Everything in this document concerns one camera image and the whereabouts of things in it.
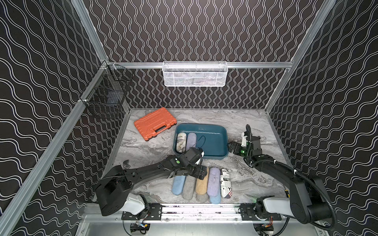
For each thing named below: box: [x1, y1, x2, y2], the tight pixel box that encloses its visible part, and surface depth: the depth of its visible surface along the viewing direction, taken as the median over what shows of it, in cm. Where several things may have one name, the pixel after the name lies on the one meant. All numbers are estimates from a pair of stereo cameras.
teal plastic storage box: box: [172, 123, 229, 160], surface depth 105 cm
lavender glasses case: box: [186, 132, 197, 152], surface depth 102 cm
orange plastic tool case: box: [133, 107, 178, 142], surface depth 108 cm
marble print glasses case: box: [176, 131, 187, 153], surface depth 100 cm
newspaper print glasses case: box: [220, 168, 233, 199], surface depth 83 cm
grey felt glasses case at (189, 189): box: [182, 175, 197, 201], surface depth 81 cm
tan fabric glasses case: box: [195, 167, 210, 195], surface depth 79 cm
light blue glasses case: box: [171, 175, 187, 196], surface depth 83 cm
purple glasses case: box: [207, 167, 221, 198], surface depth 80 cm
